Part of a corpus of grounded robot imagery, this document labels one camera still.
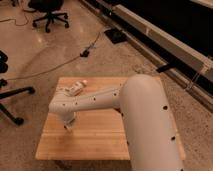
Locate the pale yellow pusher tool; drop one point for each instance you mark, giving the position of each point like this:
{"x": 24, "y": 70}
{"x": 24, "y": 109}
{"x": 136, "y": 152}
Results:
{"x": 69, "y": 127}

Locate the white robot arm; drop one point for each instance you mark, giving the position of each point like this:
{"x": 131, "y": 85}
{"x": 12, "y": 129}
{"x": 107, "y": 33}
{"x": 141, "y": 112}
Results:
{"x": 146, "y": 115}

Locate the wooden table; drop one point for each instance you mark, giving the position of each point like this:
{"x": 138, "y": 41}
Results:
{"x": 98, "y": 134}

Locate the white tube bottle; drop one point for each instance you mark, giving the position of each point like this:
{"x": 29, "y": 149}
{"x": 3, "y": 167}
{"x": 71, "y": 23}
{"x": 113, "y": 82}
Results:
{"x": 75, "y": 89}

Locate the black floor mat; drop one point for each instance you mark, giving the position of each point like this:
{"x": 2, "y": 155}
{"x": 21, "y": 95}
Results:
{"x": 115, "y": 35}

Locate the black office chair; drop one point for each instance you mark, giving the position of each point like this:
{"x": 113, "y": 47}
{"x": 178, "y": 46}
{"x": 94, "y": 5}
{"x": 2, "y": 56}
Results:
{"x": 50, "y": 8}

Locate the long white rail bench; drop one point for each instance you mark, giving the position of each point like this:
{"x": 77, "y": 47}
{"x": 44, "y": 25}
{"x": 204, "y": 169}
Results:
{"x": 180, "y": 62}

